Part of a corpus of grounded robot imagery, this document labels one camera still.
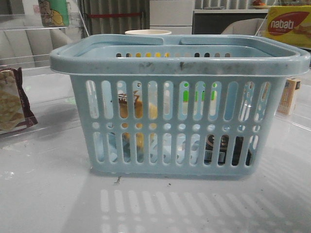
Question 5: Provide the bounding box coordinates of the white cabinet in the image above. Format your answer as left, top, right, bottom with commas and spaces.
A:
149, 0, 194, 34

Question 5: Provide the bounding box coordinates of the packaged bread clear wrapper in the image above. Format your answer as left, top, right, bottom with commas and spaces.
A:
118, 91, 157, 163

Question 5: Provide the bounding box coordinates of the black tissue pack front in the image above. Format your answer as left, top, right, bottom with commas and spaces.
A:
204, 134, 252, 166

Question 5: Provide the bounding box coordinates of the clear acrylic shelf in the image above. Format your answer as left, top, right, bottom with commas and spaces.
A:
252, 14, 311, 132
0, 11, 88, 146

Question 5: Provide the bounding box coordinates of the light blue plastic basket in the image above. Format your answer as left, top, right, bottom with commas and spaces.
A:
50, 34, 311, 176

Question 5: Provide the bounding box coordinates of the clear acrylic shelf right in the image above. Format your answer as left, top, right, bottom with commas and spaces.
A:
252, 14, 311, 132

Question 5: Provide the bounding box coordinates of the clear acrylic shelf left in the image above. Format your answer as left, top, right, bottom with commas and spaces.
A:
0, 11, 88, 146

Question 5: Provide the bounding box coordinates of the yellow paper cup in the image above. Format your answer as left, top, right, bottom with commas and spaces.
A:
125, 29, 172, 57

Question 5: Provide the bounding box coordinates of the colourful puzzle cube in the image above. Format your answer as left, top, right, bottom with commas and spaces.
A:
183, 83, 218, 102

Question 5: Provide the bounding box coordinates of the yellow nabati wafer box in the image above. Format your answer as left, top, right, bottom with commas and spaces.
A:
260, 5, 311, 49

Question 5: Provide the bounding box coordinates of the beige small carton box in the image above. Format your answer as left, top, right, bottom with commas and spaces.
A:
277, 78, 301, 116

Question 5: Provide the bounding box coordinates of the brown cracker bag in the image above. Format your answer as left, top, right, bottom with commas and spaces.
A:
0, 68, 38, 134

